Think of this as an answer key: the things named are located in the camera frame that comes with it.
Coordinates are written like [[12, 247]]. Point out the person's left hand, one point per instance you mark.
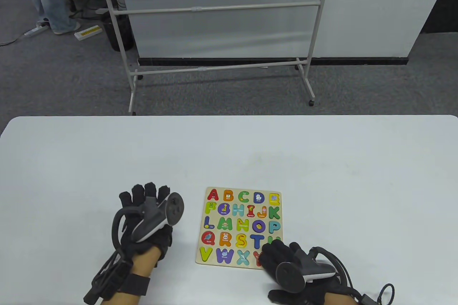
[[150, 190]]

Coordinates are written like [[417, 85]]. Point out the wooden alphabet puzzle board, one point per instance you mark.
[[274, 198]]

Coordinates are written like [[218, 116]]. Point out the white power strip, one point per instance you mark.
[[35, 29]]

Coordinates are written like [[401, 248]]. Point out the person's right hand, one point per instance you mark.
[[277, 255]]

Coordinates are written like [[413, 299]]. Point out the black waste bin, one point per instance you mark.
[[128, 37]]

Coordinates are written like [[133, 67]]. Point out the grey black left hand controller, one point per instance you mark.
[[154, 219]]

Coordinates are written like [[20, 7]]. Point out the person's left forearm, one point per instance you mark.
[[139, 265]]

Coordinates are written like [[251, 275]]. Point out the person's right forearm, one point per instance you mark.
[[340, 299]]

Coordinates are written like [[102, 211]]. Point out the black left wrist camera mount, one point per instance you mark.
[[107, 280]]

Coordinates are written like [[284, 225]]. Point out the grey black hand controller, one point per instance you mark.
[[291, 276], [154, 219]]

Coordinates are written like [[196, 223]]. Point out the group of colourful letter blocks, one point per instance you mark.
[[213, 195]]

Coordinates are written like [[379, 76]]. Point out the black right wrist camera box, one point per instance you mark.
[[368, 299]]

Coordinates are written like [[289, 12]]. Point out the white and yellow box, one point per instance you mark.
[[87, 32]]

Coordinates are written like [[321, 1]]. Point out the grey black right hand controller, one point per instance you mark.
[[291, 276]]

